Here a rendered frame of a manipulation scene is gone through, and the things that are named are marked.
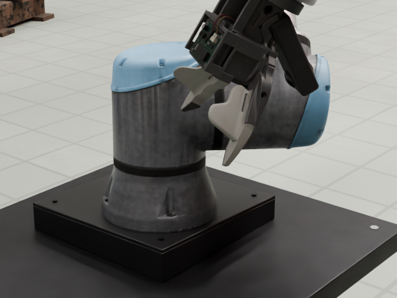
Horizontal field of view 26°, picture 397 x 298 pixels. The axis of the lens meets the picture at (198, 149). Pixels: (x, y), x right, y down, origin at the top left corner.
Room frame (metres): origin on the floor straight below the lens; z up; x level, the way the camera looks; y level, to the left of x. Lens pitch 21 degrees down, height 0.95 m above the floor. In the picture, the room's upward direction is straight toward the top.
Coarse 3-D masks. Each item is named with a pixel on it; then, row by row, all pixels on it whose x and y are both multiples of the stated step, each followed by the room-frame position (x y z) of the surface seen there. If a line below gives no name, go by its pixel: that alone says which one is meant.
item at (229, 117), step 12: (240, 96) 0.95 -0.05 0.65; (216, 108) 0.92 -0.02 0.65; (228, 108) 0.93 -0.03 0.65; (240, 108) 0.94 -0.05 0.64; (216, 120) 0.92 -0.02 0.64; (228, 120) 0.93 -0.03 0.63; (240, 120) 0.93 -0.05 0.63; (228, 132) 0.92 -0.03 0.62; (240, 132) 0.92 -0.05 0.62; (228, 144) 0.93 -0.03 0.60; (240, 144) 0.92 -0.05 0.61; (228, 156) 0.92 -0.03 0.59
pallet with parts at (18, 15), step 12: (0, 0) 4.22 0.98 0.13; (12, 0) 4.20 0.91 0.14; (24, 0) 4.19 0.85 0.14; (36, 0) 4.39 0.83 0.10; (0, 12) 4.09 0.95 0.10; (12, 12) 4.19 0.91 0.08; (24, 12) 4.28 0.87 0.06; (36, 12) 4.38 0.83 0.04; (0, 24) 4.08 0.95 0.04; (12, 24) 4.18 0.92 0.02; (0, 36) 4.00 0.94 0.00
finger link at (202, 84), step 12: (180, 72) 1.03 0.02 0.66; (192, 72) 1.03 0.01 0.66; (204, 72) 1.03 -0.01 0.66; (192, 84) 1.04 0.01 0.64; (204, 84) 1.04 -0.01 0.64; (216, 84) 1.02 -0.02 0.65; (228, 84) 1.02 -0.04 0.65; (192, 96) 1.05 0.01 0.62; (204, 96) 1.04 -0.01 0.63; (192, 108) 1.05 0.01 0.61
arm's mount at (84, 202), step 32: (64, 192) 1.38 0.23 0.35; (96, 192) 1.38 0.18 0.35; (224, 192) 1.38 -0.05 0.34; (256, 192) 1.38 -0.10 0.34; (64, 224) 1.28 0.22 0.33; (96, 224) 1.24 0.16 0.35; (224, 224) 1.26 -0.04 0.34; (256, 224) 1.33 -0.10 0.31; (128, 256) 1.19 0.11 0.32; (160, 256) 1.14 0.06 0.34; (192, 256) 1.20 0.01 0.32
